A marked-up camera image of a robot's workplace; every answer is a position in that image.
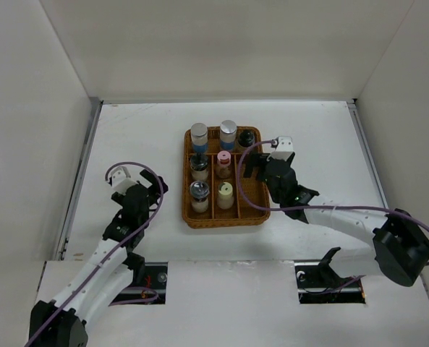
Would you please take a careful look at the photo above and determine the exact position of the black cap spice bottle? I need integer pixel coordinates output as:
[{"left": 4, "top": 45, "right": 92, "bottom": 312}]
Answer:
[{"left": 237, "top": 129, "right": 255, "bottom": 153}]

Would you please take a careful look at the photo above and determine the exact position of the pink cap spice bottle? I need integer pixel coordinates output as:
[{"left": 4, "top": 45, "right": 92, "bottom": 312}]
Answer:
[{"left": 215, "top": 150, "right": 232, "bottom": 179}]

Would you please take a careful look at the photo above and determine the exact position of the clear dome cap grinder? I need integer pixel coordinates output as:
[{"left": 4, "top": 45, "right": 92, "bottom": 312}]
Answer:
[{"left": 189, "top": 181, "right": 210, "bottom": 213}]

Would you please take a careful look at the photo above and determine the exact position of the black dome cap grinder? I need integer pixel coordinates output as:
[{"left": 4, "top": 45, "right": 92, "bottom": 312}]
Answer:
[{"left": 190, "top": 153, "right": 209, "bottom": 181}]

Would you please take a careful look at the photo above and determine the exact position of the yellow cap spice bottle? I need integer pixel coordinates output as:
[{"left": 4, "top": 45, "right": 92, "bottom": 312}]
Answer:
[{"left": 216, "top": 181, "right": 234, "bottom": 210}]

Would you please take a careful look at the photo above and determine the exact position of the blue label silver cap jar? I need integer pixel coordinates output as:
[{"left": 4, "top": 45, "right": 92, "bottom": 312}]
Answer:
[{"left": 190, "top": 123, "right": 208, "bottom": 153}]

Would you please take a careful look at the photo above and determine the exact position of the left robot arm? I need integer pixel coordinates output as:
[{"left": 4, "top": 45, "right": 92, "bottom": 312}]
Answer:
[{"left": 26, "top": 162, "right": 169, "bottom": 346}]

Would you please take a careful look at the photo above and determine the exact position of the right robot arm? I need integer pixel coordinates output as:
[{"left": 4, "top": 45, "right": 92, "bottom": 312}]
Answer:
[{"left": 239, "top": 153, "right": 429, "bottom": 287}]

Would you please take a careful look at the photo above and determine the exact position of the brown wicker divided tray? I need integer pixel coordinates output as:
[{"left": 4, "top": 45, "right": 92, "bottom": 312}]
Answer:
[{"left": 181, "top": 125, "right": 272, "bottom": 230}]

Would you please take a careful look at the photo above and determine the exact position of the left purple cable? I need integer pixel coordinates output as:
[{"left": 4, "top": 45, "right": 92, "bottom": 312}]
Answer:
[{"left": 24, "top": 162, "right": 166, "bottom": 347}]

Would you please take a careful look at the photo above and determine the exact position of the purple cable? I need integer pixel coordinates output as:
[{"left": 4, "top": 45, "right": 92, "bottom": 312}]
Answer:
[
  {"left": 24, "top": 162, "right": 166, "bottom": 347},
  {"left": 237, "top": 140, "right": 429, "bottom": 294}
]

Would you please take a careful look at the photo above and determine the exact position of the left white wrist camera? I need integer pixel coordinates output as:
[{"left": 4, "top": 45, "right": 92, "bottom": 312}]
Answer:
[{"left": 109, "top": 166, "right": 135, "bottom": 194}]

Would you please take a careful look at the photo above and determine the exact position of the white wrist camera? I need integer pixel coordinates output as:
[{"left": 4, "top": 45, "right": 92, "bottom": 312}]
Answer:
[
  {"left": 269, "top": 136, "right": 294, "bottom": 161},
  {"left": 109, "top": 166, "right": 135, "bottom": 194}
]

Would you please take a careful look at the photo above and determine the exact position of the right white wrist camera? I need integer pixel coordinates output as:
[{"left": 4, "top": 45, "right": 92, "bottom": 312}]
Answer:
[{"left": 269, "top": 136, "right": 294, "bottom": 161}]

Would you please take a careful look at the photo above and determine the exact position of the left base mount slot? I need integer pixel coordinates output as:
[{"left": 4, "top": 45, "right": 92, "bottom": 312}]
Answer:
[{"left": 111, "top": 262, "right": 169, "bottom": 305}]

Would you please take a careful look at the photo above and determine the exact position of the base mount slot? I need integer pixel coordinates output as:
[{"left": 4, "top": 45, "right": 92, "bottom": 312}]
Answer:
[
  {"left": 294, "top": 247, "right": 365, "bottom": 304},
  {"left": 111, "top": 262, "right": 169, "bottom": 305}
]

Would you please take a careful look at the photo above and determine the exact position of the right base mount slot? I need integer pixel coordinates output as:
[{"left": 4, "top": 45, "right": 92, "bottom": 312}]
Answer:
[{"left": 294, "top": 247, "right": 365, "bottom": 304}]

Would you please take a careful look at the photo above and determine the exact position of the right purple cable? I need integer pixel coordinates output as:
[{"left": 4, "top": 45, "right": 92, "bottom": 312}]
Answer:
[{"left": 237, "top": 140, "right": 429, "bottom": 294}]

